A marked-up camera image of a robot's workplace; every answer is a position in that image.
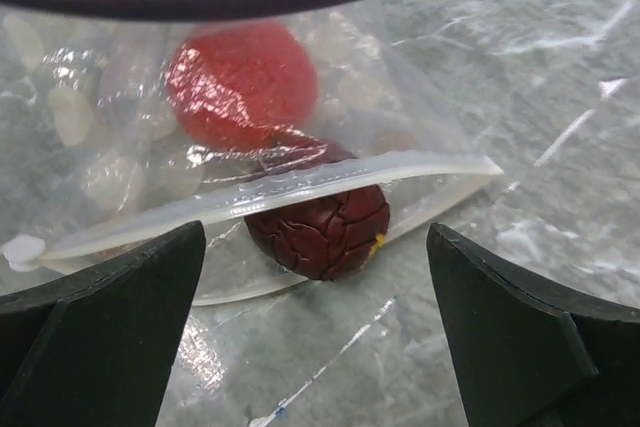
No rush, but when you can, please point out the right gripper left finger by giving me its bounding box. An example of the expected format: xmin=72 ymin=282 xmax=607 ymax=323
xmin=1 ymin=221 xmax=206 ymax=426

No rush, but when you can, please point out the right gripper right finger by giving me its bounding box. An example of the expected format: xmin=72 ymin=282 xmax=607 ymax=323
xmin=426 ymin=223 xmax=639 ymax=426

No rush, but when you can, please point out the fake purple beet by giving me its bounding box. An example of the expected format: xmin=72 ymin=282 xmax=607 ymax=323
xmin=244 ymin=185 xmax=391 ymax=281

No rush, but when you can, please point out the clear zip top bag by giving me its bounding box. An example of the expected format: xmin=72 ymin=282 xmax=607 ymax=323
xmin=1 ymin=0 xmax=501 ymax=307

